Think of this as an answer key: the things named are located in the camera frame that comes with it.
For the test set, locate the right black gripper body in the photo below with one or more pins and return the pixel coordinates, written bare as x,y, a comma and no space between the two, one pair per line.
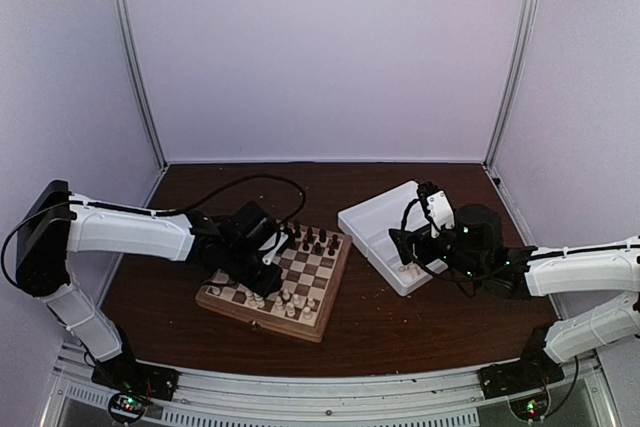
421,239

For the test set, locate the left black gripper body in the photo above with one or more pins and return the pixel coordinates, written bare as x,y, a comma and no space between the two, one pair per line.
254,281

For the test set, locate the white pawn second row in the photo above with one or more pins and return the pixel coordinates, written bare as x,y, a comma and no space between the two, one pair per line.
296,300

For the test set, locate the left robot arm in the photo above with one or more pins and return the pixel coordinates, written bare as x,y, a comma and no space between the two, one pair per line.
242,246

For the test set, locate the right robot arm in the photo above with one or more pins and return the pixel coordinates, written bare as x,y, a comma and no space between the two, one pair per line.
469,241

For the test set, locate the pile of white chess pieces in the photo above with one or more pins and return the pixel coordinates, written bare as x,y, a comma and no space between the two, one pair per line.
410,272

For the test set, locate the wooden chess board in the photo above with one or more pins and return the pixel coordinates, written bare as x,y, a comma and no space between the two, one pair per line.
303,273

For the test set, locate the white plastic tray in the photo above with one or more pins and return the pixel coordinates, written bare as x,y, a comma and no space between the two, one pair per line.
368,223

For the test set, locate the dark rook right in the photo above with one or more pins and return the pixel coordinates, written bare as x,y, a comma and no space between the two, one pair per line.
335,242

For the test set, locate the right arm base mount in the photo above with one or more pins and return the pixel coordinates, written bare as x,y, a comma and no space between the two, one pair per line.
534,369

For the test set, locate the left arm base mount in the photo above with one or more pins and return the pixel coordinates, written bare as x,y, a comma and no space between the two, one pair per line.
126,374

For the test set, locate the front aluminium rail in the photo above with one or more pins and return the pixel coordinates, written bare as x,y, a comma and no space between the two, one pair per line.
451,397

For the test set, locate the right aluminium frame post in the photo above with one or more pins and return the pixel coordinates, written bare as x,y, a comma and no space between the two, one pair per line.
528,11

